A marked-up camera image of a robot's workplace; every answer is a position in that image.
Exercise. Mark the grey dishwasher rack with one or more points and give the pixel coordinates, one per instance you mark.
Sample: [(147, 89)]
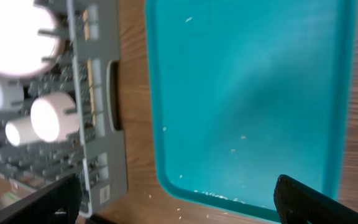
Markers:
[(96, 154)]

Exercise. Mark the teal plastic tray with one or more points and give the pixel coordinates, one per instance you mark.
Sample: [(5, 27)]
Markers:
[(243, 91)]

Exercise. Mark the pink small bowl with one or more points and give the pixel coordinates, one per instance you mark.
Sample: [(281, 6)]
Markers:
[(49, 120)]

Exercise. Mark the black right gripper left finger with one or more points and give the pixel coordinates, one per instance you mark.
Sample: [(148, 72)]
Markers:
[(58, 202)]

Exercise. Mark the grey small bowl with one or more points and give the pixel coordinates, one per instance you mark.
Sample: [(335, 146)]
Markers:
[(11, 95)]

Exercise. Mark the white cup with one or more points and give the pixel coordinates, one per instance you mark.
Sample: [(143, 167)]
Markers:
[(20, 132)]

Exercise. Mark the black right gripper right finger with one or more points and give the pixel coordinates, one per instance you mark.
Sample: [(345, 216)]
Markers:
[(296, 203)]

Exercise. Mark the white round plate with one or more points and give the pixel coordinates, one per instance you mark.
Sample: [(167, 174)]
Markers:
[(21, 46)]

